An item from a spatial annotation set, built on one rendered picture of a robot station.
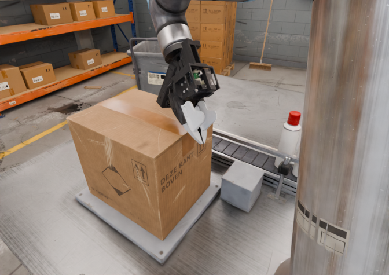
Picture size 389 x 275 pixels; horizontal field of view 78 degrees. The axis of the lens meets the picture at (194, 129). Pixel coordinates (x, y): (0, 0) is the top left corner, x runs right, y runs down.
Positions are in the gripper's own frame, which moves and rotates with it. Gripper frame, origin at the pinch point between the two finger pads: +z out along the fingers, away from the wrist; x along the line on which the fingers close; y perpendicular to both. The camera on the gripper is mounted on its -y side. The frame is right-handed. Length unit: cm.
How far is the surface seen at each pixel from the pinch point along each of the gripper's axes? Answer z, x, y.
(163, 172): 4.7, -6.2, -7.0
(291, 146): 7.6, 36.1, 1.1
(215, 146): -0.7, 31.8, -25.6
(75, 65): -219, 100, -337
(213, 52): -163, 255, -175
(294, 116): -0.5, 33.4, 6.5
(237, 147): 2.3, 37.1, -19.9
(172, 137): -2.2, -3.1, -4.7
